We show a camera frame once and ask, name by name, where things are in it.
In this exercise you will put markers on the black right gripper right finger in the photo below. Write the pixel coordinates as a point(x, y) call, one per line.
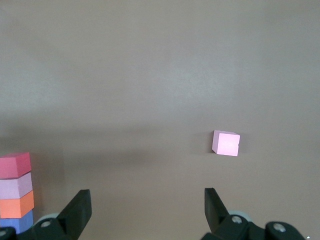
point(220, 222)

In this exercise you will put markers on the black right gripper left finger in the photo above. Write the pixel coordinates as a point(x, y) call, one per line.
point(72, 220)

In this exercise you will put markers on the purple foam block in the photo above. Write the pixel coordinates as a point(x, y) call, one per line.
point(17, 222)

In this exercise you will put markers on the orange foam block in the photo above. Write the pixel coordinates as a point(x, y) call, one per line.
point(15, 205)

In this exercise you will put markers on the pink foam block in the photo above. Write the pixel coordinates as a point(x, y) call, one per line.
point(13, 186)
point(227, 143)

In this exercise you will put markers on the red foam block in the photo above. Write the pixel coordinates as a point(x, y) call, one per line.
point(12, 166)

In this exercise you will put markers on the paper table cover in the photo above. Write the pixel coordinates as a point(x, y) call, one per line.
point(150, 75)

